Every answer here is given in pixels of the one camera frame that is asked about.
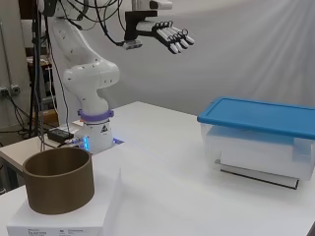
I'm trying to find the white flat stand box with print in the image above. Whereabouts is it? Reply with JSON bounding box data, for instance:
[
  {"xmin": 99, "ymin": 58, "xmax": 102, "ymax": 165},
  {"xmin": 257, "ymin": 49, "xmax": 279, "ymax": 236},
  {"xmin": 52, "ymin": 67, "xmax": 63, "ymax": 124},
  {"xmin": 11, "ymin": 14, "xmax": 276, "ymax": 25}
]
[{"xmin": 6, "ymin": 165, "xmax": 122, "ymax": 236}]

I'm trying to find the blue plastic lid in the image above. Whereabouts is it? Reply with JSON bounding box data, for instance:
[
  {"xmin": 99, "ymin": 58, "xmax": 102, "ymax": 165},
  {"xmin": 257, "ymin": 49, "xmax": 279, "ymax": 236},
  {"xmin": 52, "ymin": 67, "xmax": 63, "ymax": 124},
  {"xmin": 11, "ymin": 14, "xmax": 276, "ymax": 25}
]
[{"xmin": 197, "ymin": 96, "xmax": 315, "ymax": 141}]

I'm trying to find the brown round tub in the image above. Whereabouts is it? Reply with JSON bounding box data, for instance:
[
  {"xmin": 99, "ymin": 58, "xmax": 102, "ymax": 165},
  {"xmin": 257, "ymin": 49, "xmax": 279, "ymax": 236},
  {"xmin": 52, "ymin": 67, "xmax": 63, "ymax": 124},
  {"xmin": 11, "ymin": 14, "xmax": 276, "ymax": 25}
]
[{"xmin": 22, "ymin": 147, "xmax": 95, "ymax": 215}]

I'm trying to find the light wooden side table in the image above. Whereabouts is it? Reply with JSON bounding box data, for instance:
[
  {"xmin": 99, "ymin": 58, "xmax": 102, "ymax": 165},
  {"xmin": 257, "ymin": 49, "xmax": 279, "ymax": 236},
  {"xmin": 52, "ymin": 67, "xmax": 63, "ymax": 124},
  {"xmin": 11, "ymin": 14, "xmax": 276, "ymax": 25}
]
[{"xmin": 0, "ymin": 129, "xmax": 82, "ymax": 173}]

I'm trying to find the black power adapter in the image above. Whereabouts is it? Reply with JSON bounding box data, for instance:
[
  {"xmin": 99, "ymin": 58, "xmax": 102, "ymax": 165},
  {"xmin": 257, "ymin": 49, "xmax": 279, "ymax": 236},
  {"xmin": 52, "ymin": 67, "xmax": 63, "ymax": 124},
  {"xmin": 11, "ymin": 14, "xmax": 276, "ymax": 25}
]
[{"xmin": 47, "ymin": 127, "xmax": 75, "ymax": 144}]

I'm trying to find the black tripod stand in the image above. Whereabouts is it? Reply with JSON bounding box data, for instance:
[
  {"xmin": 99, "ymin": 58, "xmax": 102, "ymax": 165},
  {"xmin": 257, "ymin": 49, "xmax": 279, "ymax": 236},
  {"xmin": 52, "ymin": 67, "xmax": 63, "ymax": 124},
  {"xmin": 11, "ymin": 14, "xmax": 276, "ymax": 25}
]
[{"xmin": 29, "ymin": 0, "xmax": 51, "ymax": 140}]

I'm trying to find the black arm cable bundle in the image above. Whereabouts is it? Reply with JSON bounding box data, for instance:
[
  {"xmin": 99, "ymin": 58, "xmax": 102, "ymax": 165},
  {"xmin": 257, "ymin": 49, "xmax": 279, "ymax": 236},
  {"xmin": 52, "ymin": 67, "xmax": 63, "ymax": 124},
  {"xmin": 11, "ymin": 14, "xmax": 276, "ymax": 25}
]
[{"xmin": 67, "ymin": 0, "xmax": 127, "ymax": 47}]

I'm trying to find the clear plastic box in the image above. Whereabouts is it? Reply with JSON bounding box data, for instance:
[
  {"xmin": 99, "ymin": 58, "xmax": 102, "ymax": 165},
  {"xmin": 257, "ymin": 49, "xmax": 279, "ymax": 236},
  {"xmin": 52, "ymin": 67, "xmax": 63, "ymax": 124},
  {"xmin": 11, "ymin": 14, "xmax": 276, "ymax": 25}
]
[{"xmin": 200, "ymin": 123, "xmax": 315, "ymax": 182}]

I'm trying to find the large white flat box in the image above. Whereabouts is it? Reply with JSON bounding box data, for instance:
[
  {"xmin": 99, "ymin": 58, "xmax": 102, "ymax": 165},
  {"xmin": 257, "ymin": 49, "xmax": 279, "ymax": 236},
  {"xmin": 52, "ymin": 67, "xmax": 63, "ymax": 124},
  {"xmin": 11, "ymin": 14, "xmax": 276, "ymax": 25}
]
[{"xmin": 220, "ymin": 144, "xmax": 313, "ymax": 181}]

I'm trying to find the long black hanging cable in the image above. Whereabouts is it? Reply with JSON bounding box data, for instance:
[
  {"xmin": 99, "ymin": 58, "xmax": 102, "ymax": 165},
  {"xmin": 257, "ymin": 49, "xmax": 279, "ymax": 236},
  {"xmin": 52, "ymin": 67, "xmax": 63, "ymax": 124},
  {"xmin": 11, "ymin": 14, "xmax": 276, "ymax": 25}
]
[{"xmin": 43, "ymin": 14, "xmax": 72, "ymax": 133}]

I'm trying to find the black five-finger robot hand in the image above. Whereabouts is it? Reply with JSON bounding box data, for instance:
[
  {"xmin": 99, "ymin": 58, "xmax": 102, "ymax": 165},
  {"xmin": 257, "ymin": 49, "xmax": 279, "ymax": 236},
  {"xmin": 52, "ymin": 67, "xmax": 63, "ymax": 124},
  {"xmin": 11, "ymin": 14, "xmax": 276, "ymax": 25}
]
[{"xmin": 124, "ymin": 10, "xmax": 196, "ymax": 55}]

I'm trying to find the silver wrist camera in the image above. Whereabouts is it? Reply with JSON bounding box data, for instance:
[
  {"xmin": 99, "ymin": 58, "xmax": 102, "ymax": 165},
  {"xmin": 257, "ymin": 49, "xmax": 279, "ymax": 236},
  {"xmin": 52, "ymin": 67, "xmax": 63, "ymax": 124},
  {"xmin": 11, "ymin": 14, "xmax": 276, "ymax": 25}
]
[{"xmin": 122, "ymin": 38, "xmax": 144, "ymax": 51}]

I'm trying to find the white hanging sheet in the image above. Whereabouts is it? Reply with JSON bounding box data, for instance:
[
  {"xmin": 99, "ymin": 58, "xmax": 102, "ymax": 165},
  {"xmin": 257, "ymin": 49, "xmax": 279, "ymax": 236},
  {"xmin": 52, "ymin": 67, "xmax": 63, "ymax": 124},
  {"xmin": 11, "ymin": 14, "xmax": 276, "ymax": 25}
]
[{"xmin": 45, "ymin": 0, "xmax": 315, "ymax": 116}]

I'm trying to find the brown cardboard box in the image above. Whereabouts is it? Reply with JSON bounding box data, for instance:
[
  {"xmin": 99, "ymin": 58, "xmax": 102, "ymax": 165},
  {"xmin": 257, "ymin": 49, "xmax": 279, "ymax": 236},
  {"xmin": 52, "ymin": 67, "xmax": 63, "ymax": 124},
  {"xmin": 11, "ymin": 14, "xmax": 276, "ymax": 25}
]
[{"xmin": 38, "ymin": 108, "xmax": 60, "ymax": 128}]

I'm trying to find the grey wall socket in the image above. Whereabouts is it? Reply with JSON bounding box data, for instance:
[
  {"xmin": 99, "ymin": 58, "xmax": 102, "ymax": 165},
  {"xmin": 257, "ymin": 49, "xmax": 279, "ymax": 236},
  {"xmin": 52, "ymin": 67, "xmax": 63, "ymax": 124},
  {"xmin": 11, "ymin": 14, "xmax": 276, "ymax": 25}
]
[{"xmin": 0, "ymin": 84, "xmax": 21, "ymax": 97}]

